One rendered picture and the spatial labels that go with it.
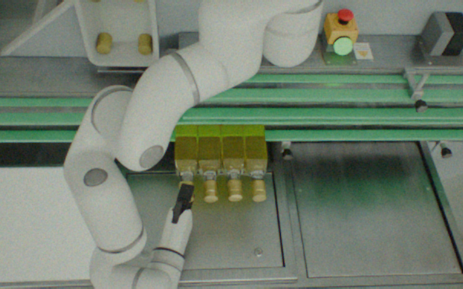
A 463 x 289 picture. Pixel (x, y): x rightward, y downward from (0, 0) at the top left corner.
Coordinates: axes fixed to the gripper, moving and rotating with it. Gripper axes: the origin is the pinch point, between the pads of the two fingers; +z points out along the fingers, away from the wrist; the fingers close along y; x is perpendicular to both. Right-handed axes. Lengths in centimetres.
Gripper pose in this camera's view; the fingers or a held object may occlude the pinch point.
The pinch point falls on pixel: (186, 196)
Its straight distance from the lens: 110.6
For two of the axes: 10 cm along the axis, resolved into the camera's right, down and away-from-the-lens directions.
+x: -9.8, -2.0, 0.8
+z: 2.1, -7.9, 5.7
